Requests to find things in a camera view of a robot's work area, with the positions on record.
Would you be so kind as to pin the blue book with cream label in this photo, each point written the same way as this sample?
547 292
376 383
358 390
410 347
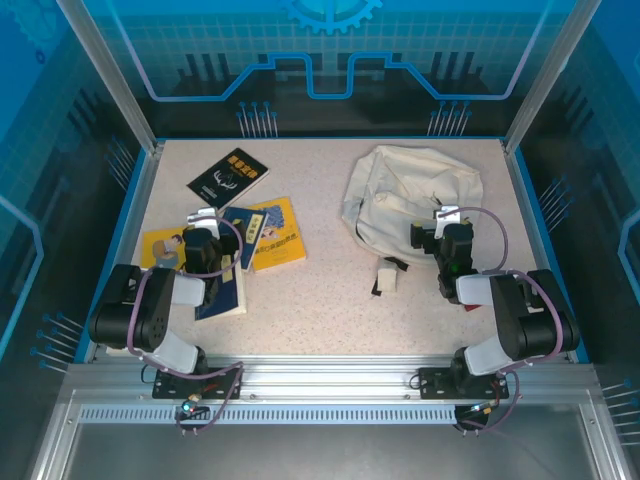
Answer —
225 300
255 240

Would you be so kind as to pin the yellow book with figure drawing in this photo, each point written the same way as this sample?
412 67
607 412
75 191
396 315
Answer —
160 250

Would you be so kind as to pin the yellow book with blue pattern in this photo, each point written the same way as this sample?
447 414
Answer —
285 250

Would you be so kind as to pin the cream canvas backpack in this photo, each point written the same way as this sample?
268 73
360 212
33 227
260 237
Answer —
400 175

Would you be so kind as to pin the black book with antler print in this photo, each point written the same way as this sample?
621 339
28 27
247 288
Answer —
225 180

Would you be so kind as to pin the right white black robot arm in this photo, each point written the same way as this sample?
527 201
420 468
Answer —
530 320

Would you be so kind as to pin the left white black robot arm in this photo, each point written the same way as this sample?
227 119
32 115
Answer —
125 320

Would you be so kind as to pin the red flat card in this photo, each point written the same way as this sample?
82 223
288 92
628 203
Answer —
470 307

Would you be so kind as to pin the blue table edge strip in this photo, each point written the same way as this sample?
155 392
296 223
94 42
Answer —
118 250
400 138
546 250

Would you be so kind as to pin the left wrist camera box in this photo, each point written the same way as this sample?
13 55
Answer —
202 220

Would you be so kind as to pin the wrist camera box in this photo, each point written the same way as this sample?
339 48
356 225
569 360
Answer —
447 217
202 220

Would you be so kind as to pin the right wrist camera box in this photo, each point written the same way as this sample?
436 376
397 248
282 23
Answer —
447 217

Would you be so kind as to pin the aluminium side rail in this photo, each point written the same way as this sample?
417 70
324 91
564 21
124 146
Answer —
527 225
136 225

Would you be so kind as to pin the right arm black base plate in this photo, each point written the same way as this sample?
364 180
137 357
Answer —
431 384

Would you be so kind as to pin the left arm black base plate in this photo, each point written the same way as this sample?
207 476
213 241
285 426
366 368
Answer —
227 389

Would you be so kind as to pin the aluminium mounting rail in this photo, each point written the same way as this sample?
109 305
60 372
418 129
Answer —
325 375

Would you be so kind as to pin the aluminium frame post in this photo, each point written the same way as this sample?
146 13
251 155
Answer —
545 80
115 85

